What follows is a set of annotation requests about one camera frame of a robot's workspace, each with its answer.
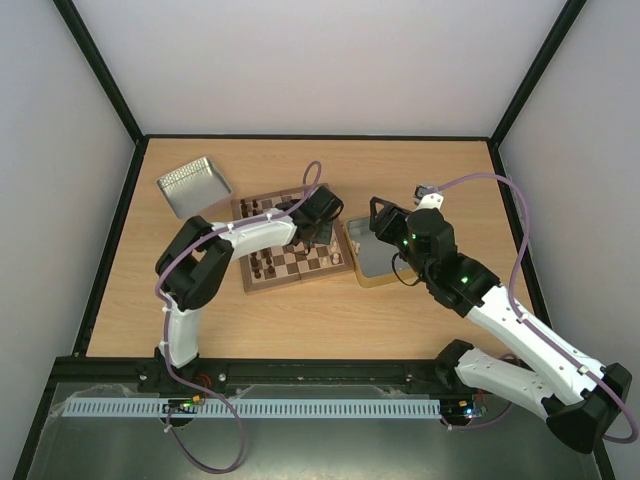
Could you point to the wooden chess board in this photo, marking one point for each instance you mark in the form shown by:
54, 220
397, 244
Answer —
296, 264

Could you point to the light blue cable duct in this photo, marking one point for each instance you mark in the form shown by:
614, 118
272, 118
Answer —
254, 408

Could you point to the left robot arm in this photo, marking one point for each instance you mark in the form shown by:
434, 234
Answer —
193, 266

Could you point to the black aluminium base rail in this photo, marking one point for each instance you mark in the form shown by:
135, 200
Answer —
226, 376

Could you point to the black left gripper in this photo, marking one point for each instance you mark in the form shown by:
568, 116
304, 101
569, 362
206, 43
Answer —
327, 235

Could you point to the row of dark chess pieces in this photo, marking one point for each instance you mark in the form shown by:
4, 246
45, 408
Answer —
260, 264

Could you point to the gold tin box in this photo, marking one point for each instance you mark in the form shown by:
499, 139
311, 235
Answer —
373, 262

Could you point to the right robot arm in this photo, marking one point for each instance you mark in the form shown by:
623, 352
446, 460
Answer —
576, 395

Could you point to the black enclosure frame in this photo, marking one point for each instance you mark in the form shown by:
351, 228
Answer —
76, 26

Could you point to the silver embossed tin lid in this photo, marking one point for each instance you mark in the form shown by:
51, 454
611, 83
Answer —
195, 187

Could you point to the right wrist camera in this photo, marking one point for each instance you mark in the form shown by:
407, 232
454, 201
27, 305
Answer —
427, 197

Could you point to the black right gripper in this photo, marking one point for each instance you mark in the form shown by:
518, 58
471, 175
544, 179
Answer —
388, 223

